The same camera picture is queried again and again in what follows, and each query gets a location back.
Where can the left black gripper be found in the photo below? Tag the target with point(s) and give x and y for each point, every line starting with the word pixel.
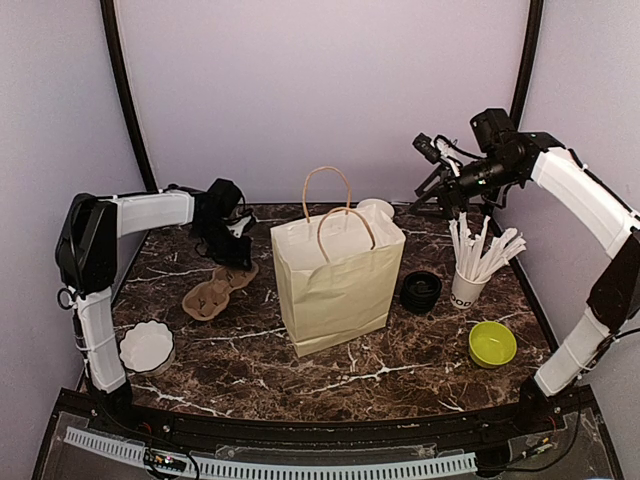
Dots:
pixel 236 257

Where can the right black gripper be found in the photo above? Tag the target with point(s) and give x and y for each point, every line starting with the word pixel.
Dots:
pixel 450 187

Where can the brown cardboard cup carrier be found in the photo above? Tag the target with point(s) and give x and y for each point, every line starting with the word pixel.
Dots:
pixel 208 299

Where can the cream paper bag with handles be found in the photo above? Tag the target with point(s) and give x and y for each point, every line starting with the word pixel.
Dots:
pixel 336 275

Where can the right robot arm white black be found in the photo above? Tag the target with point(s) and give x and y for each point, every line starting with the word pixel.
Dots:
pixel 518 158

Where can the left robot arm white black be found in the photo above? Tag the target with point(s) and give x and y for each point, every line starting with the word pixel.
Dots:
pixel 87 254

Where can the stack of paper cups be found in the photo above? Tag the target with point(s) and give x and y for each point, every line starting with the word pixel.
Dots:
pixel 379 205

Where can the bundle of wrapped straws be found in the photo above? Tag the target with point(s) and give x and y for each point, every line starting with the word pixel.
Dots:
pixel 476 258

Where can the stack of black lids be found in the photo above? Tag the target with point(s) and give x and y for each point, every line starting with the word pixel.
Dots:
pixel 420 292

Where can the white cup holding straws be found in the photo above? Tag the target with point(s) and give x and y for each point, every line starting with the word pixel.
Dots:
pixel 464 293

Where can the white scalloped bowl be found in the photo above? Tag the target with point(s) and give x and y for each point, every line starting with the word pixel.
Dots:
pixel 148 349

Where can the green bowl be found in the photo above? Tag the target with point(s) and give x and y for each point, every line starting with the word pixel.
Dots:
pixel 491 345

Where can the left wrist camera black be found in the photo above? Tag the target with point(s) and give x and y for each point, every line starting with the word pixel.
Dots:
pixel 224 196

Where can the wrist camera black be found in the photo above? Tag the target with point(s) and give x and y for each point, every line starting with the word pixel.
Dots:
pixel 491 128
pixel 224 196

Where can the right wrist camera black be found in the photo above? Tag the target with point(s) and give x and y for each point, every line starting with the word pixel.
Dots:
pixel 491 128

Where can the right black frame post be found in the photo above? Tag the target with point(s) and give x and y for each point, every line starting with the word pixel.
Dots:
pixel 527 60

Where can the black frame post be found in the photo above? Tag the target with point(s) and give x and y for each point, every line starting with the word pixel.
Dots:
pixel 120 75
pixel 527 60

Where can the left black frame post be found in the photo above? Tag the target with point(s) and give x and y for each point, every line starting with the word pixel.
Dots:
pixel 120 75

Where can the white cable duct strip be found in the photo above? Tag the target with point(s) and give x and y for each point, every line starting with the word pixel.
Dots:
pixel 195 466

